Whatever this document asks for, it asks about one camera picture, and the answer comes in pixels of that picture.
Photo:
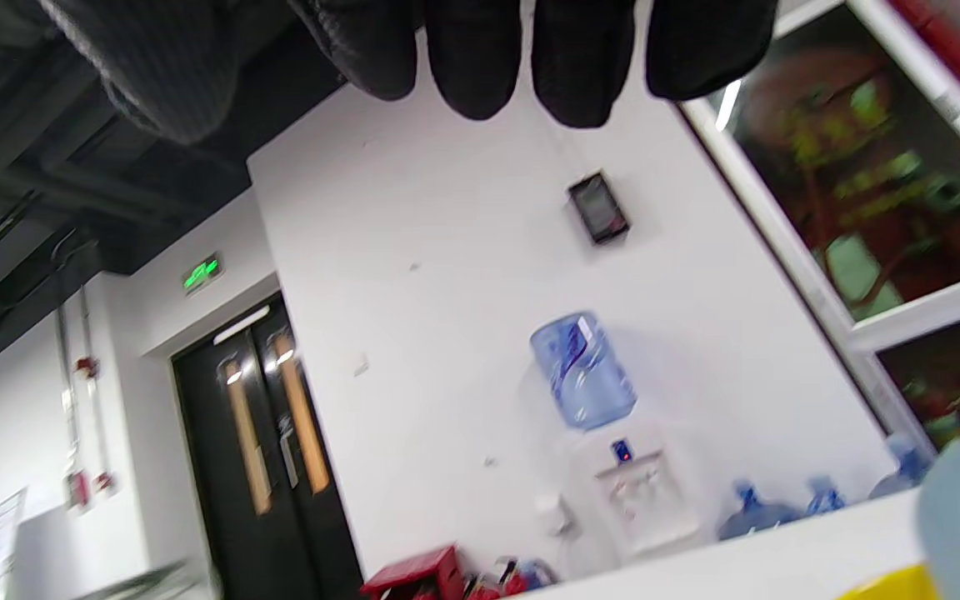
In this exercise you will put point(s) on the glass-door fire cabinet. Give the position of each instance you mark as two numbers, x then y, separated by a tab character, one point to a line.
863	167

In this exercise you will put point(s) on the row of blue water jugs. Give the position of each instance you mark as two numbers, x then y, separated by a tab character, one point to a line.
751	517

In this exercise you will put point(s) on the red wall fire alarm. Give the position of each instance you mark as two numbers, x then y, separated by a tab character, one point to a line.
87	367
78	489

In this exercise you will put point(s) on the white water dispenser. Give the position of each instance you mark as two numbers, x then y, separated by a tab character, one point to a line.
647	500

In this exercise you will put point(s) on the green exit sign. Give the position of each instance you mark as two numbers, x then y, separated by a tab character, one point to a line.
201	275

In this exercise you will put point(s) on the yellow plastic bowl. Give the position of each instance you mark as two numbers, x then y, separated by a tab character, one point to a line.
897	587

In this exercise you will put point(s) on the black double door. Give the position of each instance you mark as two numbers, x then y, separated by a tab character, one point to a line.
213	500

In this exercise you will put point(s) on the white wall box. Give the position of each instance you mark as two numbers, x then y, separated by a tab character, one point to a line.
551	512

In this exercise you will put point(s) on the red fire extinguisher cabinet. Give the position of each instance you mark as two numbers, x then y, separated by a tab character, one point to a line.
413	575

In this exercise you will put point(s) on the red fire extinguisher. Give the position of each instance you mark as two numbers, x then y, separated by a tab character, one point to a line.
484	590
511	577

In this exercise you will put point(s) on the large blue water bottle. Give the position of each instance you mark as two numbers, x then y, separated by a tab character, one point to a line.
584	375
538	575

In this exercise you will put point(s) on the person's right hand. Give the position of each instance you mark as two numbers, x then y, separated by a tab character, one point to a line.
480	50

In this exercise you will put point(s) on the black wall device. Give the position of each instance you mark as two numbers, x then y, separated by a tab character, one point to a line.
599	208

